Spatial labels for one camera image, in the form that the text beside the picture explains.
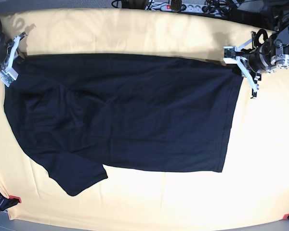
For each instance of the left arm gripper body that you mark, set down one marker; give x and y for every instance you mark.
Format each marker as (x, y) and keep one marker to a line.
(259, 59)

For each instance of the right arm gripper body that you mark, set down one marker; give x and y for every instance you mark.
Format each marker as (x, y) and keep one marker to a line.
(6, 53)

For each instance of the dark navy T-shirt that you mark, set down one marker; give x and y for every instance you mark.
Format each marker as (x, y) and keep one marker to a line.
(75, 114)

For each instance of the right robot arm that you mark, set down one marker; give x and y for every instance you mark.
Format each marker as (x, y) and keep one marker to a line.
(3, 39)

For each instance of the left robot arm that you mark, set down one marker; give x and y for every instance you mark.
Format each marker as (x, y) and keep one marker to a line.
(278, 41)

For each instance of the white power strip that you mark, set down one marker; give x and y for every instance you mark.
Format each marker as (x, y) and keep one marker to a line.
(212, 7)

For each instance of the red black clamp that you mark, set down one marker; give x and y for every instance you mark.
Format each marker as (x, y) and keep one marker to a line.
(8, 202)

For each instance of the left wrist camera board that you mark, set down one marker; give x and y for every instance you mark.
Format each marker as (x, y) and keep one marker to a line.
(229, 55)

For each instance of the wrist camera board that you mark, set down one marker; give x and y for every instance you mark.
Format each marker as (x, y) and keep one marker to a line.
(229, 55)
(8, 76)

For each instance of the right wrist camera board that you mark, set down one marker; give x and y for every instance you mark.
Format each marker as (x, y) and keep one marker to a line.
(8, 76)

